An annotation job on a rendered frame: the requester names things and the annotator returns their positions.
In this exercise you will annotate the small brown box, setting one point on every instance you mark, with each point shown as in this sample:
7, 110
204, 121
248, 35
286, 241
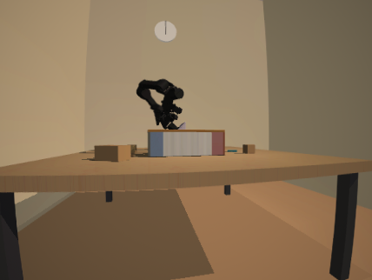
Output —
248, 148

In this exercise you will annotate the brown rectangular block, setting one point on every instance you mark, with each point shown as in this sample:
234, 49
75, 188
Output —
114, 153

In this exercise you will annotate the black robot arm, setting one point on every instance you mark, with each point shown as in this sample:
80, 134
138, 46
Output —
165, 88

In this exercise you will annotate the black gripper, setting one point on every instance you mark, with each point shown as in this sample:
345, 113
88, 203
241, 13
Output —
159, 110

